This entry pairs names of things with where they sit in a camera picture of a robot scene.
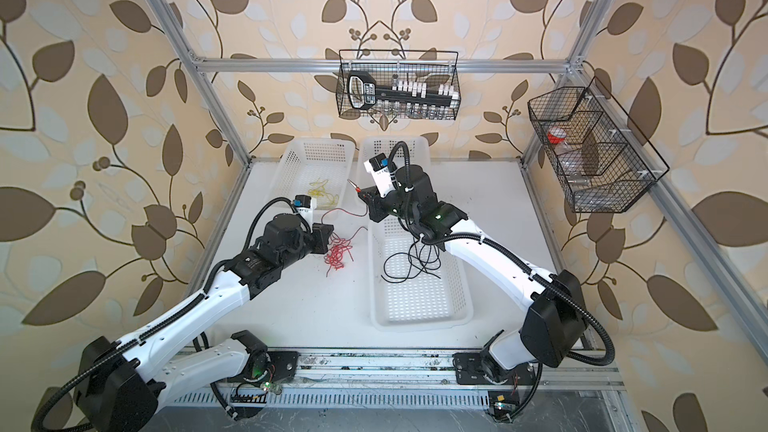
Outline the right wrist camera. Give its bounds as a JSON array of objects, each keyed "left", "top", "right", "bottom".
[{"left": 364, "top": 153, "right": 395, "bottom": 197}]

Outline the red cable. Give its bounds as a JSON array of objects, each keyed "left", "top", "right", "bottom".
[{"left": 323, "top": 225, "right": 368, "bottom": 277}]

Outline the black wire basket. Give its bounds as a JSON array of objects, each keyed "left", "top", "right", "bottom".
[
  {"left": 335, "top": 47, "right": 462, "bottom": 122},
  {"left": 527, "top": 77, "right": 670, "bottom": 214}
]

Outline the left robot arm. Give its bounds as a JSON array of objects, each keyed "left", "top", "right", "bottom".
[{"left": 31, "top": 194, "right": 333, "bottom": 431}]

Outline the black cable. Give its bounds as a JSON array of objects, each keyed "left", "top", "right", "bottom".
[{"left": 380, "top": 238, "right": 445, "bottom": 284}]

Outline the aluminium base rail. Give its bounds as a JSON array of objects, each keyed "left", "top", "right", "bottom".
[{"left": 128, "top": 346, "right": 628, "bottom": 410}]

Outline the back middle white basket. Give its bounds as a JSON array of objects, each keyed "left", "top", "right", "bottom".
[{"left": 353, "top": 135, "right": 434, "bottom": 210}]

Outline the red capped item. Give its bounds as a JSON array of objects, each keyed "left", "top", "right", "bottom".
[{"left": 547, "top": 126, "right": 567, "bottom": 146}]

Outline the yellow cable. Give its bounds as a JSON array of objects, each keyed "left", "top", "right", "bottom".
[{"left": 307, "top": 178, "right": 340, "bottom": 205}]

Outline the back left white basket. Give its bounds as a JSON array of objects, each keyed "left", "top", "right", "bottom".
[{"left": 267, "top": 138, "right": 355, "bottom": 210}]

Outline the right black wire basket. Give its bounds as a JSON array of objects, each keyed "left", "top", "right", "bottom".
[{"left": 527, "top": 77, "right": 670, "bottom": 214}]

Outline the red alligator clip lead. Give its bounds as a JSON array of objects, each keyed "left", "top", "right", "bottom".
[{"left": 320, "top": 179, "right": 369, "bottom": 224}]

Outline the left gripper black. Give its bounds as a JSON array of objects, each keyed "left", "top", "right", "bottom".
[{"left": 276, "top": 220, "right": 335, "bottom": 273}]

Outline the black tool with handle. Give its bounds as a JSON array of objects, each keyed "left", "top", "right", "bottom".
[{"left": 344, "top": 71, "right": 461, "bottom": 113}]

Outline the front white plastic basket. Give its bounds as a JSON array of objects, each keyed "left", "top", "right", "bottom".
[{"left": 368, "top": 217, "right": 474, "bottom": 332}]

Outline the back black wire basket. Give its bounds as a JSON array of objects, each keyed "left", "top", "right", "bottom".
[{"left": 335, "top": 47, "right": 462, "bottom": 122}]

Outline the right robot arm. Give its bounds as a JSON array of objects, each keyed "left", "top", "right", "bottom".
[{"left": 357, "top": 156, "right": 615, "bottom": 390}]

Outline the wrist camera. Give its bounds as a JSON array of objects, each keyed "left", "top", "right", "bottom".
[
  {"left": 364, "top": 153, "right": 395, "bottom": 197},
  {"left": 293, "top": 194, "right": 317, "bottom": 226}
]

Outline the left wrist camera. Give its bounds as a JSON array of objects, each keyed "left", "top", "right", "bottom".
[{"left": 293, "top": 194, "right": 317, "bottom": 226}]

